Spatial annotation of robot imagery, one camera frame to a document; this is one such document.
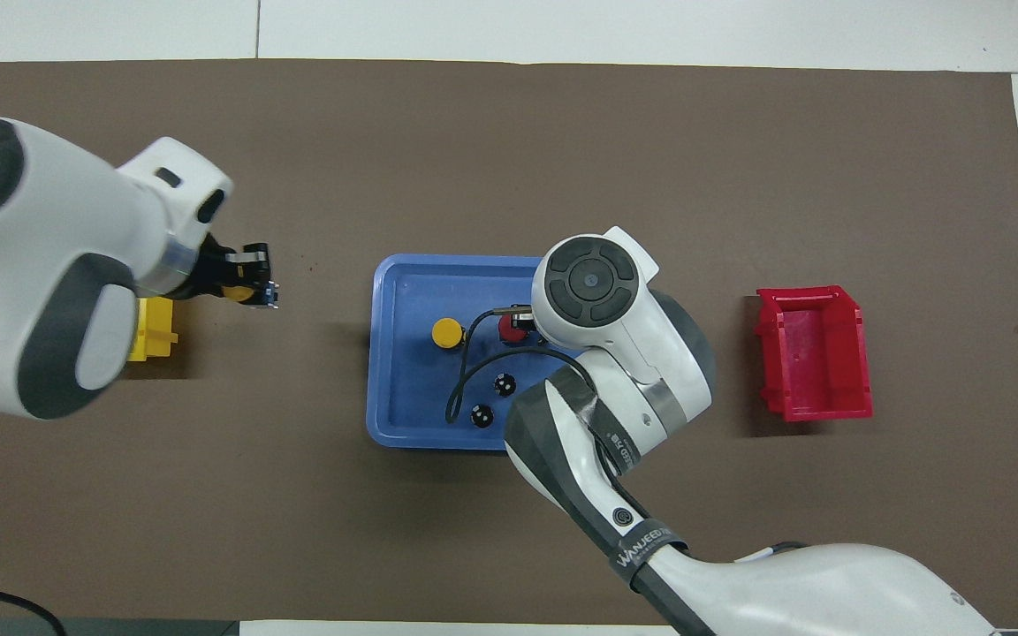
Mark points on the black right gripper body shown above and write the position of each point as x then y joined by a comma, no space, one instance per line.
528,320

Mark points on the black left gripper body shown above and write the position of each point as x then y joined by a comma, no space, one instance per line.
207,278

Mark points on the red push button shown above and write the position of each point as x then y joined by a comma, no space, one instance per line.
509,329

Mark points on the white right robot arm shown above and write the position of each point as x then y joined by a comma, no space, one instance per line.
641,353

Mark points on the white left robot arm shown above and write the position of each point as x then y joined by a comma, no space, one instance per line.
49,247

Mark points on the blue plastic tray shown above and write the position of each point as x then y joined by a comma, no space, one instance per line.
412,389

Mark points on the black push button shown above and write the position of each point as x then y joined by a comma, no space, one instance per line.
482,415
504,383

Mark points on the yellow plastic bin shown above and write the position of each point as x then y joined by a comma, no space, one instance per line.
155,331

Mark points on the brown table mat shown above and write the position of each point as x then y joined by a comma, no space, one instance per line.
297,530

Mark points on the red plastic bin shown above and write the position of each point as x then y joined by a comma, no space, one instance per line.
814,353

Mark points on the dark grey base strip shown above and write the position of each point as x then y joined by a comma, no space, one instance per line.
120,629

